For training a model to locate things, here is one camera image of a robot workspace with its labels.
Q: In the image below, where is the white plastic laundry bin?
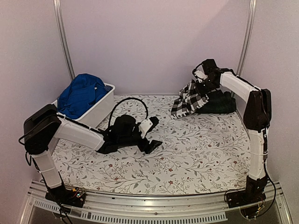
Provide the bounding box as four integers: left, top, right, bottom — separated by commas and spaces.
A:
54, 84, 115, 128

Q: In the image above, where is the right aluminium frame post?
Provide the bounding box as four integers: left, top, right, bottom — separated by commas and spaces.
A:
236, 0, 257, 76

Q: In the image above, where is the green plaid pleated skirt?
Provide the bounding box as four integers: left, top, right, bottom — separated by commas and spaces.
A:
196, 90, 236, 114

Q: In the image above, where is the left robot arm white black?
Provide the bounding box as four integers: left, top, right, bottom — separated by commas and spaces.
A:
19, 104, 162, 203

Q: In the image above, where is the blue garment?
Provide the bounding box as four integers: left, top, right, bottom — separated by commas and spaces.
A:
57, 73, 112, 119

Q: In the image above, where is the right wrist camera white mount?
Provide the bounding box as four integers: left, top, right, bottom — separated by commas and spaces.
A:
192, 69, 207, 83

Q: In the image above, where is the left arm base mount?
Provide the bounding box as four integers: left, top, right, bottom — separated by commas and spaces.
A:
45, 185, 86, 208

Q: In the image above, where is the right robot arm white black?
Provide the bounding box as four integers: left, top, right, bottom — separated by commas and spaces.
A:
192, 59, 271, 203

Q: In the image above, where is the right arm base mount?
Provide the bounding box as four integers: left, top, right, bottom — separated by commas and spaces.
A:
224, 188, 266, 220

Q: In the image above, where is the floral patterned table mat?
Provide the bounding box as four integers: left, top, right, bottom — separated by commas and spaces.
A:
52, 96, 250, 195

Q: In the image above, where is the front aluminium rail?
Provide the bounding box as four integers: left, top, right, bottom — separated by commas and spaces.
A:
20, 181, 293, 224

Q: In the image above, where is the black white checkered shirt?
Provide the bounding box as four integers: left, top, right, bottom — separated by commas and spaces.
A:
171, 79, 209, 119

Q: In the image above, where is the black camera cable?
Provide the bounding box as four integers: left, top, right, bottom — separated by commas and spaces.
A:
107, 97, 150, 131

